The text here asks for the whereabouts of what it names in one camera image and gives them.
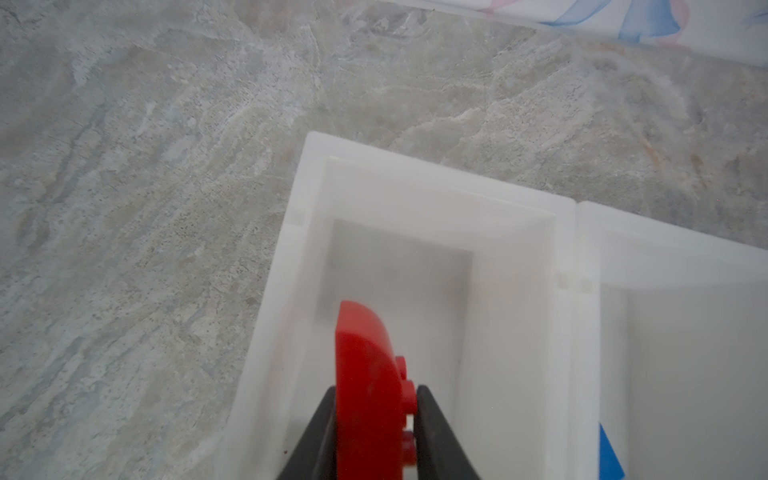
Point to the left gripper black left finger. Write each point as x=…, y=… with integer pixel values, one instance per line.
x=314, y=457

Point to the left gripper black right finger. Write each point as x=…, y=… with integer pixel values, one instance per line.
x=439, y=453

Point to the red curved lego brick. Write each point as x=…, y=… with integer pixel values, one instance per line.
x=373, y=399

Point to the blue lego brick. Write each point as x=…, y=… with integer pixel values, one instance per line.
x=610, y=467

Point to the white left plastic bin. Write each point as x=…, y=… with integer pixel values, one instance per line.
x=472, y=277

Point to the white plastic bin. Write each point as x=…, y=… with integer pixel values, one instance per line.
x=670, y=350
x=472, y=277

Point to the white middle plastic bin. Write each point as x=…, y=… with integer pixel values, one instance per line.
x=670, y=350

